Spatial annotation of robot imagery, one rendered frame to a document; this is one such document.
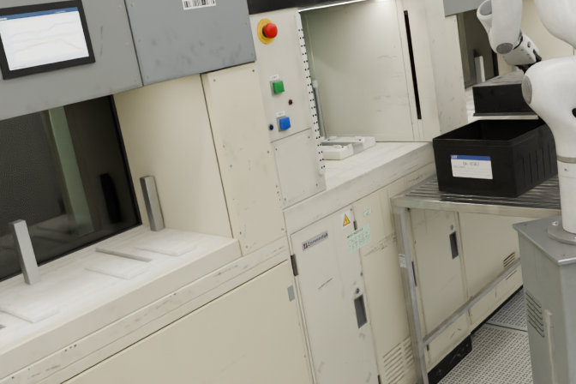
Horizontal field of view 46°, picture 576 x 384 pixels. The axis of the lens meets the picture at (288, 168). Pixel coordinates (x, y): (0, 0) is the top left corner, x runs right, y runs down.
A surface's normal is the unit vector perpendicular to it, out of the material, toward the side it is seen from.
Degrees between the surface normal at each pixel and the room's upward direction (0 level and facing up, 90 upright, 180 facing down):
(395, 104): 90
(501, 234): 90
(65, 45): 90
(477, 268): 90
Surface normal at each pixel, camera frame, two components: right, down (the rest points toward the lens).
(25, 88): 0.73, 0.03
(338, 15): -0.67, 0.27
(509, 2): -0.11, 0.11
